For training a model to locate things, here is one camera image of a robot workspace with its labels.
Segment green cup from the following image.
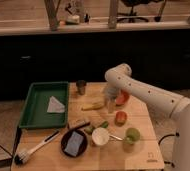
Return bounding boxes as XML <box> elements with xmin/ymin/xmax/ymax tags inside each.
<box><xmin>125</xmin><ymin>128</ymin><xmax>140</xmax><ymax>144</ymax></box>

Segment dark metal cup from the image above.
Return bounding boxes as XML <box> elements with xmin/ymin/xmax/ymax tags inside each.
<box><xmin>76</xmin><ymin>80</ymin><xmax>86</xmax><ymax>95</ymax></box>

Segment green vegetable toy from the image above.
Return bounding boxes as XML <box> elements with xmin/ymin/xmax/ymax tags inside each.
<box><xmin>84</xmin><ymin>121</ymin><xmax>109</xmax><ymax>135</ymax></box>

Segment black plate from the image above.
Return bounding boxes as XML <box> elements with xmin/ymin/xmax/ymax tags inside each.
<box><xmin>61</xmin><ymin>130</ymin><xmax>88</xmax><ymax>157</ymax></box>

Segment wooden table leg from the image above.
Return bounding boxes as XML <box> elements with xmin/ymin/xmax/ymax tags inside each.
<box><xmin>108</xmin><ymin>0</ymin><xmax>119</xmax><ymax>29</ymax></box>
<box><xmin>44</xmin><ymin>0</ymin><xmax>61</xmax><ymax>31</ymax></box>

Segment black office chair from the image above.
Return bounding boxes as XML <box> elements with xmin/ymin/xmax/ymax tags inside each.
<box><xmin>117</xmin><ymin>0</ymin><xmax>148</xmax><ymax>23</ymax></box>

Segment wooden table leg middle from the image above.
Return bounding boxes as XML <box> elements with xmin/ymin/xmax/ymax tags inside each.
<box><xmin>108</xmin><ymin>0</ymin><xmax>119</xmax><ymax>29</ymax></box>

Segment orange bowl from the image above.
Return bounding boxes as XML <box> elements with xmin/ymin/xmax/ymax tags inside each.
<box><xmin>115</xmin><ymin>91</ymin><xmax>130</xmax><ymax>106</ymax></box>

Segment wooden table leg left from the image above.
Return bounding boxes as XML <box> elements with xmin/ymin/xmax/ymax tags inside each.
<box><xmin>44</xmin><ymin>0</ymin><xmax>61</xmax><ymax>31</ymax></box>

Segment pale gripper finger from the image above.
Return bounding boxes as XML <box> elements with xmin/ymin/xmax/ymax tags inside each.
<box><xmin>107</xmin><ymin>99</ymin><xmax>116</xmax><ymax>113</ymax></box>

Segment yellow banana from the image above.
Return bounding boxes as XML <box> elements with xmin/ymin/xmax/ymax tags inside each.
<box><xmin>81</xmin><ymin>102</ymin><xmax>104</xmax><ymax>111</ymax></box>

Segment white dish brush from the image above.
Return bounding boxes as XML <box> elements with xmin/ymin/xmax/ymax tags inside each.
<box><xmin>14</xmin><ymin>131</ymin><xmax>59</xmax><ymax>165</ymax></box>

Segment green plastic tray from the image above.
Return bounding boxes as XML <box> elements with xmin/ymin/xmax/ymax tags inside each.
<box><xmin>19</xmin><ymin>82</ymin><xmax>69</xmax><ymax>129</ymax></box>

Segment blue sponge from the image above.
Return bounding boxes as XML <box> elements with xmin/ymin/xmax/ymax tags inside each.
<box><xmin>65</xmin><ymin>132</ymin><xmax>83</xmax><ymax>156</ymax></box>

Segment wooden block brush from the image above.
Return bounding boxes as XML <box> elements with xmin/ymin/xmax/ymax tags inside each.
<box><xmin>68</xmin><ymin>119</ymin><xmax>90</xmax><ymax>130</ymax></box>

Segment white folded cloth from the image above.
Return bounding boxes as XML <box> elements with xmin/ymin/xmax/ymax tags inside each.
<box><xmin>47</xmin><ymin>96</ymin><xmax>65</xmax><ymax>113</ymax></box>

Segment black cable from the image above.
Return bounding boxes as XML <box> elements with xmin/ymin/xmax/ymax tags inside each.
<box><xmin>158</xmin><ymin>133</ymin><xmax>179</xmax><ymax>168</ymax></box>

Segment white cup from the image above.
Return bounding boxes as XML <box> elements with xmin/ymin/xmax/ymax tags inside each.
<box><xmin>92</xmin><ymin>127</ymin><xmax>109</xmax><ymax>146</ymax></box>

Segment metal spoon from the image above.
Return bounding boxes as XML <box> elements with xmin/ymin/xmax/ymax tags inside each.
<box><xmin>109</xmin><ymin>134</ymin><xmax>123</xmax><ymax>141</ymax></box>

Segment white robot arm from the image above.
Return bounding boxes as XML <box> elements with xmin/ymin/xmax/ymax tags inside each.
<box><xmin>105</xmin><ymin>63</ymin><xmax>190</xmax><ymax>171</ymax></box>

